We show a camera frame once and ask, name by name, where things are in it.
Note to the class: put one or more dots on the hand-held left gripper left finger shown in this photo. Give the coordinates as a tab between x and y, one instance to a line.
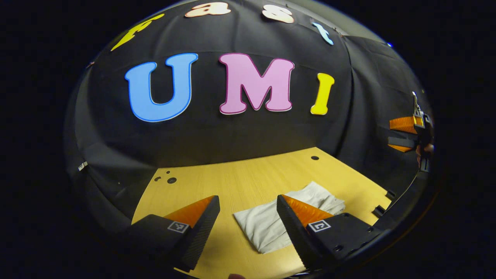
199	236

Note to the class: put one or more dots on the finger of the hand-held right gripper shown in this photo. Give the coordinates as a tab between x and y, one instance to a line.
405	124
401	142

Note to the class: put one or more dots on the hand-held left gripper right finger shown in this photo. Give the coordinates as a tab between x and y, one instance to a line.
292	232

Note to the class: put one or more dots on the white jeans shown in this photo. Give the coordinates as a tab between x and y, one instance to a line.
263	224

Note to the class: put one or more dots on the black backdrop cloth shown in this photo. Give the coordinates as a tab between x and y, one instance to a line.
209	135

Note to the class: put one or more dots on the white backdrop clip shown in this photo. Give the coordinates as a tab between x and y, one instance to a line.
82	166

